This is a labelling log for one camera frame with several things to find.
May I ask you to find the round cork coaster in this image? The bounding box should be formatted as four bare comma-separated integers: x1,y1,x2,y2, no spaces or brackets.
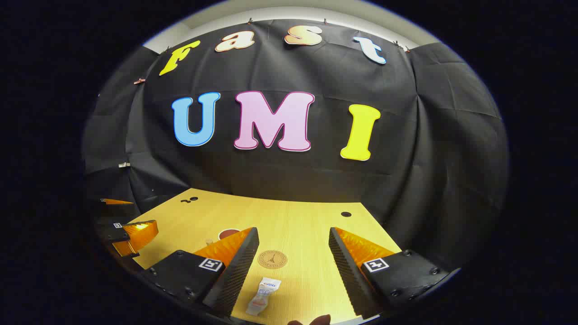
258,251,288,269

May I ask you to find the beige cup with wooden handle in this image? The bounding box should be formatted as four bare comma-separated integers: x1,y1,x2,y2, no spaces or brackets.
205,228,242,247

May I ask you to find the black backdrop cloth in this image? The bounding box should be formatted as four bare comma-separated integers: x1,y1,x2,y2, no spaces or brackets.
84,19,510,271

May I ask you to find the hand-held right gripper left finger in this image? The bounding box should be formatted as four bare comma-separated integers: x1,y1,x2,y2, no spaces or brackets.
140,227,260,316

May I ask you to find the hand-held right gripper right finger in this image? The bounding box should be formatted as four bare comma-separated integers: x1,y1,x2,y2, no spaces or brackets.
329,227,452,319

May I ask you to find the wooden desktop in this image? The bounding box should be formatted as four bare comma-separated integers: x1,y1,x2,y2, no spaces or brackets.
129,188,402,323

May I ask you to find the white toothpaste tube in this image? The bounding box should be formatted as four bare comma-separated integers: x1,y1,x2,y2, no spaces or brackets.
246,278,281,316

